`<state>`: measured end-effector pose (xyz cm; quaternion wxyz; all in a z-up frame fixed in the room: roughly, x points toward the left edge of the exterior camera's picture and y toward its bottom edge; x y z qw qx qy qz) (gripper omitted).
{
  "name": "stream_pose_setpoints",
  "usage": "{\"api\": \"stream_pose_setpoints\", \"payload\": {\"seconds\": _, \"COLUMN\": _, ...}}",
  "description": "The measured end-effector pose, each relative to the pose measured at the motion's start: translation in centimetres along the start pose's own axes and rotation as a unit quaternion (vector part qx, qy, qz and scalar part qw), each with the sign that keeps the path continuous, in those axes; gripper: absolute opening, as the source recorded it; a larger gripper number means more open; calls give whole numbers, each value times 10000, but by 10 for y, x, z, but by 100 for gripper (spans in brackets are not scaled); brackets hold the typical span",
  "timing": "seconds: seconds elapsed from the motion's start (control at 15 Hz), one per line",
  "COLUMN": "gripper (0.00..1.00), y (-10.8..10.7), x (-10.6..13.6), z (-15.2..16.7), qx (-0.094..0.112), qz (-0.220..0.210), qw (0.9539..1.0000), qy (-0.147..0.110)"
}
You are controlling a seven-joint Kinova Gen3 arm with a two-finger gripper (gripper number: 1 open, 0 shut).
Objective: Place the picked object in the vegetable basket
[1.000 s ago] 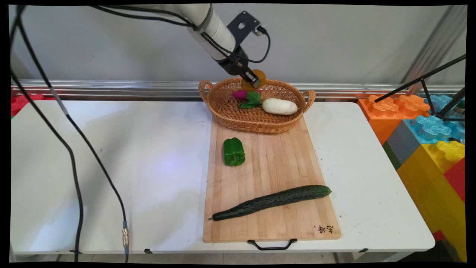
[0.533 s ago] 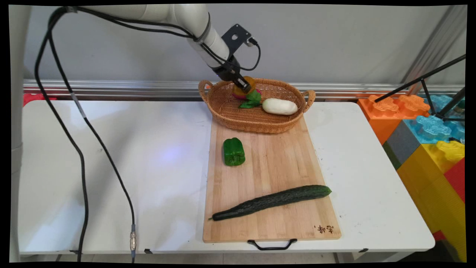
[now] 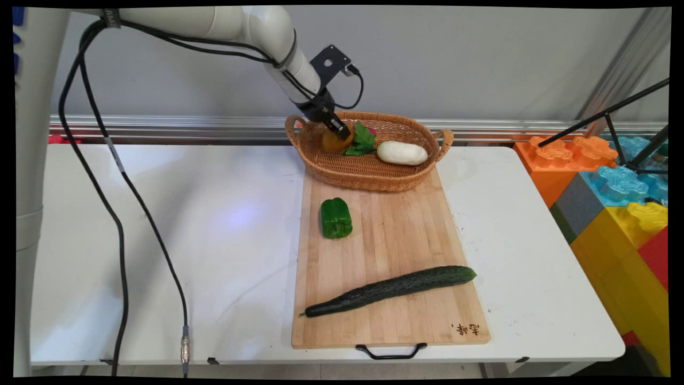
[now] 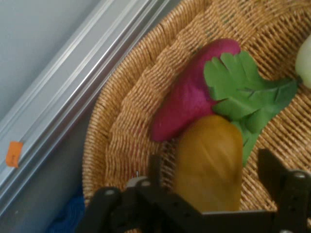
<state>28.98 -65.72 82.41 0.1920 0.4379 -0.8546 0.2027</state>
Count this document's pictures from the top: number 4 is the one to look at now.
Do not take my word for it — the yellow-brown toy bread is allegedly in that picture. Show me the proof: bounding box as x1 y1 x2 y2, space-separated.
174 114 244 212

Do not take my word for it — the dark blue textured object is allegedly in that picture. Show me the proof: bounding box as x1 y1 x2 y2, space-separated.
46 191 86 233

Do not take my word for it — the orange sticker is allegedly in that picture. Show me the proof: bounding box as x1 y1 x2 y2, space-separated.
5 141 24 168

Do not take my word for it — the green fabric leaf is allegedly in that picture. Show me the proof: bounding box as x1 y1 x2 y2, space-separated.
203 50 302 168

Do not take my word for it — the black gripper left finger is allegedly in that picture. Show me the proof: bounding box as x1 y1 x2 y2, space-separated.
75 154 203 233

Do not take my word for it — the white toy radish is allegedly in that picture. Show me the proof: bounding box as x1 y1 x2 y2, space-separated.
295 33 311 90

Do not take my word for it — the purple toy sweet potato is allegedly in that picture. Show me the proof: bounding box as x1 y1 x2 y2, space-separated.
151 38 242 142

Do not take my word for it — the aluminium rail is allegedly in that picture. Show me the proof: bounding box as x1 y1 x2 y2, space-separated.
0 0 175 204

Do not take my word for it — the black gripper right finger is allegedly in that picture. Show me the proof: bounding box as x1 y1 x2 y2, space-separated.
257 148 311 233

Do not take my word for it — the woven wicker basket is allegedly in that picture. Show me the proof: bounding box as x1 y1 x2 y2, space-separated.
82 0 311 233

